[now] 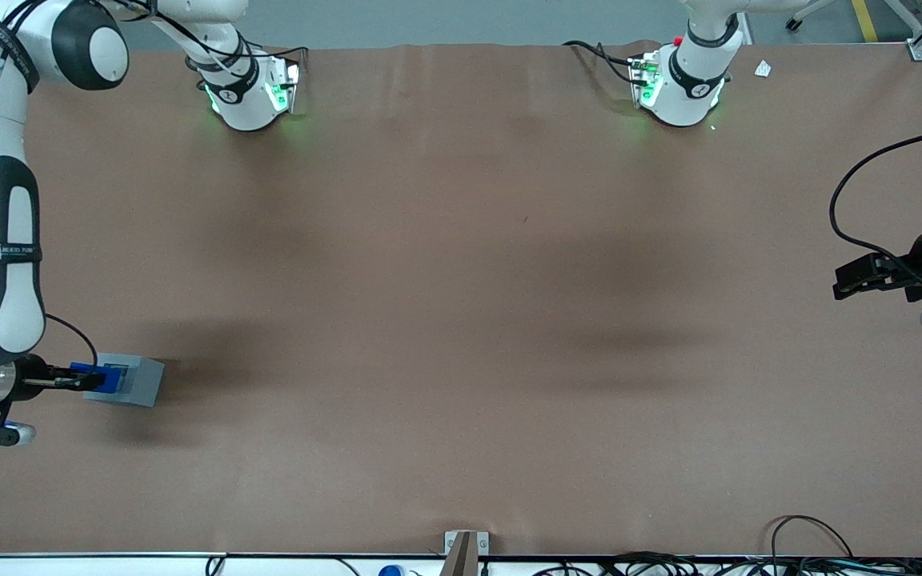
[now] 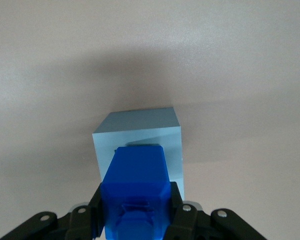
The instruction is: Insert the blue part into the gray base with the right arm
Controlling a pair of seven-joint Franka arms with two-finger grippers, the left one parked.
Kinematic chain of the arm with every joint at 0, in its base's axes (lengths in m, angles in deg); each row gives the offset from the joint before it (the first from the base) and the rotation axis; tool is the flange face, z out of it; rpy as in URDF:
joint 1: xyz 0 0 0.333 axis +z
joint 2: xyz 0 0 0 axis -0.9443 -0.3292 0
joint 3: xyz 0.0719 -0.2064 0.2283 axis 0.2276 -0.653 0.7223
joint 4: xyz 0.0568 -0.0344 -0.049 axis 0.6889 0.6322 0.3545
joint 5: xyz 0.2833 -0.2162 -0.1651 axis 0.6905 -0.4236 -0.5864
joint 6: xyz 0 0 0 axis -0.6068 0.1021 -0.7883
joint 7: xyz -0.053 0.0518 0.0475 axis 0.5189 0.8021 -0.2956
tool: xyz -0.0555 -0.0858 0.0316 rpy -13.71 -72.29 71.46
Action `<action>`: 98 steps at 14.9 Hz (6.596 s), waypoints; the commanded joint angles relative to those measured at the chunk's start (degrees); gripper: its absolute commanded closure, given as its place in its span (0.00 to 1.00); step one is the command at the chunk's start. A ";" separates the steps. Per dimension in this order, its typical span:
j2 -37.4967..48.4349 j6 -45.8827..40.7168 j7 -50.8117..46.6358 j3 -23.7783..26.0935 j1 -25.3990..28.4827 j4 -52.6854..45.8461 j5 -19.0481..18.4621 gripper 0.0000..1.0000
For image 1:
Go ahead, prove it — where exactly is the black cable bundle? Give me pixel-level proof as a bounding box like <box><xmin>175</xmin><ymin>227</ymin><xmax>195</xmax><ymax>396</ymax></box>
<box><xmin>533</xmin><ymin>550</ymin><xmax>922</xmax><ymax>576</ymax></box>

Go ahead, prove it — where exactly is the white table edge rail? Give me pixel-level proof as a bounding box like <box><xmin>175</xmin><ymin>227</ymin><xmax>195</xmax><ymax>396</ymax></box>
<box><xmin>0</xmin><ymin>551</ymin><xmax>922</xmax><ymax>576</ymax></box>

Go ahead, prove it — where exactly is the blue plastic part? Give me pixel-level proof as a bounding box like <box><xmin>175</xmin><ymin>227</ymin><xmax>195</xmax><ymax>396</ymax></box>
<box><xmin>69</xmin><ymin>362</ymin><xmax>129</xmax><ymax>395</ymax></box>

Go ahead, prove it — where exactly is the gray square base block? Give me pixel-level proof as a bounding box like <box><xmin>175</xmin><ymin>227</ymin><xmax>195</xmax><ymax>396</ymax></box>
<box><xmin>83</xmin><ymin>353</ymin><xmax>166</xmax><ymax>409</ymax></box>

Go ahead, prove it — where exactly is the long black left arm cable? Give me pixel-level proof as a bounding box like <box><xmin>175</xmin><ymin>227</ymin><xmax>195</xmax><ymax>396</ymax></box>
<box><xmin>828</xmin><ymin>125</ymin><xmax>922</xmax><ymax>294</ymax></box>

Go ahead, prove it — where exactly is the metal mounting bracket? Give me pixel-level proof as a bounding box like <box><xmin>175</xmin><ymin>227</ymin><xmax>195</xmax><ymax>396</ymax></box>
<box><xmin>444</xmin><ymin>530</ymin><xmax>491</xmax><ymax>557</ymax></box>

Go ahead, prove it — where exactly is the brown table cover sheet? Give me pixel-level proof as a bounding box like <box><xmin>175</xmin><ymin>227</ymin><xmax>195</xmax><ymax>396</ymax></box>
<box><xmin>0</xmin><ymin>42</ymin><xmax>922</xmax><ymax>558</ymax></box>

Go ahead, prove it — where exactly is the white chair leg caster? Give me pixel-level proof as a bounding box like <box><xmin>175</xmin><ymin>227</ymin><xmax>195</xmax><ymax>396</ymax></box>
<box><xmin>784</xmin><ymin>0</ymin><xmax>840</xmax><ymax>33</ymax></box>

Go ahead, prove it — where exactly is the black looping floor cable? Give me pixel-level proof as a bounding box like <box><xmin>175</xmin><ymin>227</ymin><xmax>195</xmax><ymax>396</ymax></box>
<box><xmin>770</xmin><ymin>515</ymin><xmax>856</xmax><ymax>561</ymax></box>

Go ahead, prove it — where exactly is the black base power cable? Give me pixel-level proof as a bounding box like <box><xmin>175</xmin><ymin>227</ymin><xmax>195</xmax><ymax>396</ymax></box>
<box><xmin>237</xmin><ymin>28</ymin><xmax>311</xmax><ymax>65</ymax></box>
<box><xmin>563</xmin><ymin>39</ymin><xmax>643</xmax><ymax>86</ymax></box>

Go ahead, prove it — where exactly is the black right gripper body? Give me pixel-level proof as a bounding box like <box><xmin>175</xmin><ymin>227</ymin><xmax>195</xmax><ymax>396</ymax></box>
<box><xmin>11</xmin><ymin>354</ymin><xmax>55</xmax><ymax>402</ymax></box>

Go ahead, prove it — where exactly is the grey table edge bracket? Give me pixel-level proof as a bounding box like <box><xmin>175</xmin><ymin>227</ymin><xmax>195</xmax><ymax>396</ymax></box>
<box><xmin>441</xmin><ymin>531</ymin><xmax>479</xmax><ymax>576</ymax></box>

